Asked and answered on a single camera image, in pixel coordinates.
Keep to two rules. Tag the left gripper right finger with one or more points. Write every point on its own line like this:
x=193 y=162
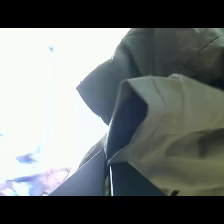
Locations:
x=131 y=182

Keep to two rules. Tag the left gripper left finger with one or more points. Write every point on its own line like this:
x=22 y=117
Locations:
x=87 y=180

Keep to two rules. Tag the olive green shirt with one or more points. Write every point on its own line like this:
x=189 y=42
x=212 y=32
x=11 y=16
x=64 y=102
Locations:
x=173 y=110

